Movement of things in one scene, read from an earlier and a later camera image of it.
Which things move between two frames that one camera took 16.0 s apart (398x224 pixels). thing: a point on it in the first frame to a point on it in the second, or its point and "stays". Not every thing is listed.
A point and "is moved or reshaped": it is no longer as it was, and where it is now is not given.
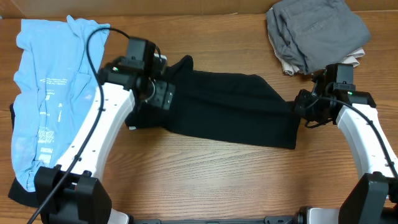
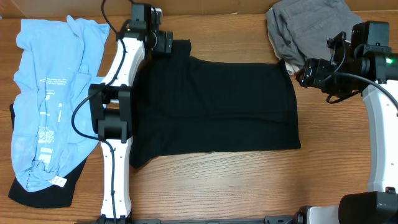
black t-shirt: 236,107 is moved or reshaped
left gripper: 164,96 to 164,42
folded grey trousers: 311,34 stays
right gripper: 302,106 to 308,73
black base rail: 286,219 stays
